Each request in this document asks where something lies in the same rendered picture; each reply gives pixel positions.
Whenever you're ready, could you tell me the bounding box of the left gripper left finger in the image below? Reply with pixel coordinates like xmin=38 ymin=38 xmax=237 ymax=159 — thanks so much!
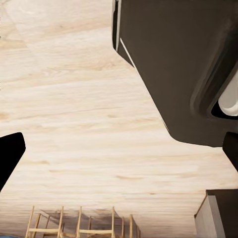
xmin=0 ymin=132 xmax=26 ymax=192

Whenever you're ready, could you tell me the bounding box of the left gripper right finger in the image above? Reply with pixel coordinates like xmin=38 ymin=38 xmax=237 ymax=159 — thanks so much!
xmin=221 ymin=131 xmax=238 ymax=172

